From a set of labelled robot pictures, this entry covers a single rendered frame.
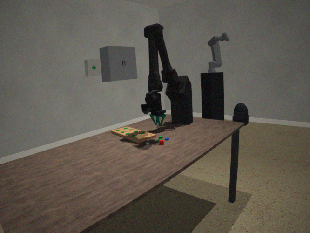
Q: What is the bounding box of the tan wooden tray with round pockets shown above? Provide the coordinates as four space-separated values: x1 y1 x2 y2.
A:
111 127 156 143

